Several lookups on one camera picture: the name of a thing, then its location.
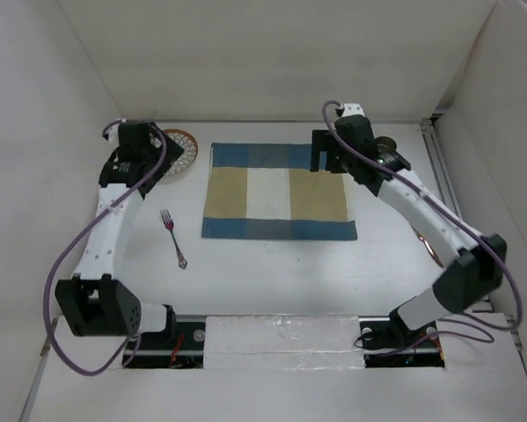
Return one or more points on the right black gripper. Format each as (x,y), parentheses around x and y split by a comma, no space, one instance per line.
(322,142)

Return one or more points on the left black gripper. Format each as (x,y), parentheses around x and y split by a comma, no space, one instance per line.
(172,154)

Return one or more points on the orange floral patterned plate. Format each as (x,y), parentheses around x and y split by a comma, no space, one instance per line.
(190,146)

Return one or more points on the metal cup with brown base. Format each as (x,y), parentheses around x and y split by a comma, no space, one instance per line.
(386,144)

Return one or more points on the blue beige white cloth napkin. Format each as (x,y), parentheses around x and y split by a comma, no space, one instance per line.
(266,191)

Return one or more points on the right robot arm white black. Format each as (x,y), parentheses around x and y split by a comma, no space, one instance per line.
(472,263)

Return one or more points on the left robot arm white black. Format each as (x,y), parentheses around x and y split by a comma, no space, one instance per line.
(95,300)

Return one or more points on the silver fork with pink neck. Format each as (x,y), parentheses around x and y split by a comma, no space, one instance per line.
(169,225)

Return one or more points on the white foam block front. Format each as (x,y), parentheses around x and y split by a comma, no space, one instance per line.
(287,343)

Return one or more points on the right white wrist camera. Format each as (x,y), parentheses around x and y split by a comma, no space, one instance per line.
(349,109)

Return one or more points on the aluminium rail right side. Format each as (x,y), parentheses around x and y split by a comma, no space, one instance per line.
(445,188)

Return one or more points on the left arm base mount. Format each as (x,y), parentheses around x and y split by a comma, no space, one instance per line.
(184,351)

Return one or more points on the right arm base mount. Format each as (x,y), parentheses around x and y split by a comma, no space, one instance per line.
(381,348)

